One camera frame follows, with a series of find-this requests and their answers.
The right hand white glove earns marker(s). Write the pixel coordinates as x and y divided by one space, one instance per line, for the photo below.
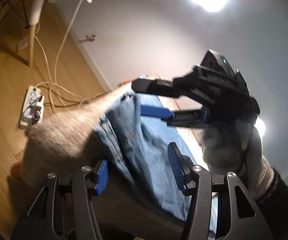
237 147

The light blue denim pants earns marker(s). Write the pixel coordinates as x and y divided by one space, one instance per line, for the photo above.
141 197

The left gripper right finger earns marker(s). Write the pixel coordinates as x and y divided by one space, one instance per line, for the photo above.
181 167

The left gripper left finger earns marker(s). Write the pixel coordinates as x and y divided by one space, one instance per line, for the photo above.
99 178

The grey fuzzy blanket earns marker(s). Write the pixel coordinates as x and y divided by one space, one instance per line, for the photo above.
66 141

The black fuzzy sleeve forearm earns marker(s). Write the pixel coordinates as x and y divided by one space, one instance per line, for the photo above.
274 206

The white power strip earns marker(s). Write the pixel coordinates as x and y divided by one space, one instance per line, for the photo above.
32 109

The plaid beige bed sheet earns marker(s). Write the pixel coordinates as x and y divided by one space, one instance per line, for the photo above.
189 136

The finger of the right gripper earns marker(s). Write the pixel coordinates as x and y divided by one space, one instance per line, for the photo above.
155 87
169 114

